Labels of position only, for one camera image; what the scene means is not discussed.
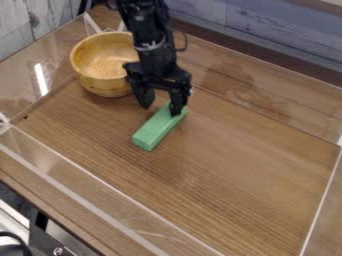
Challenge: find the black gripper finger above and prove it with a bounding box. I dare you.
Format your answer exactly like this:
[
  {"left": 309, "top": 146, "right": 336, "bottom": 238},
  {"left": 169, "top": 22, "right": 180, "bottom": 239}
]
[
  {"left": 127, "top": 76, "right": 155, "bottom": 109},
  {"left": 169, "top": 85, "right": 193, "bottom": 116}
]

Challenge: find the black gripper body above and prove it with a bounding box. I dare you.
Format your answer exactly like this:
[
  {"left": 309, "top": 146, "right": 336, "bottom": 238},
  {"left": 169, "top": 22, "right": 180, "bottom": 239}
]
[{"left": 122, "top": 29, "right": 194, "bottom": 93}]

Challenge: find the green rectangular block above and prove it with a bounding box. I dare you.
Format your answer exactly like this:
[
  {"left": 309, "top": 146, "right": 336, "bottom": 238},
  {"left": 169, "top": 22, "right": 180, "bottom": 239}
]
[{"left": 133, "top": 103, "right": 189, "bottom": 152}]

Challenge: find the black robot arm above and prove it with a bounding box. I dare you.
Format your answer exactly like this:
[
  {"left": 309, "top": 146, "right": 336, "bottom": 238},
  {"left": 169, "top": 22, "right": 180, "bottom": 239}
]
[{"left": 115, "top": 0, "right": 193, "bottom": 116}]

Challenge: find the brown wooden bowl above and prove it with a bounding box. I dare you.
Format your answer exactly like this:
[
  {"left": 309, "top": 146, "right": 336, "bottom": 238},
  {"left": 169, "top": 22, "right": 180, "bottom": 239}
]
[{"left": 70, "top": 32, "right": 139, "bottom": 98}]

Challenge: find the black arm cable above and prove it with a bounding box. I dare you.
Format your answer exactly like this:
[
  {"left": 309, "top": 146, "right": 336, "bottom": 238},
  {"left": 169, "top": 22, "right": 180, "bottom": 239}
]
[{"left": 172, "top": 30, "right": 190, "bottom": 53}]

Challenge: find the black metal table bracket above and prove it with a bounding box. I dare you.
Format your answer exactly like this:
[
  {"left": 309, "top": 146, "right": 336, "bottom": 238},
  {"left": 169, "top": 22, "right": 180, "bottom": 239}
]
[{"left": 30, "top": 211, "right": 77, "bottom": 256}]

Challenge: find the black cable bottom left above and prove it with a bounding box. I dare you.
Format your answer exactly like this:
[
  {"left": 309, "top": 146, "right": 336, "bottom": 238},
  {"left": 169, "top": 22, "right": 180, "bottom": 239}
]
[{"left": 0, "top": 230, "right": 35, "bottom": 256}]

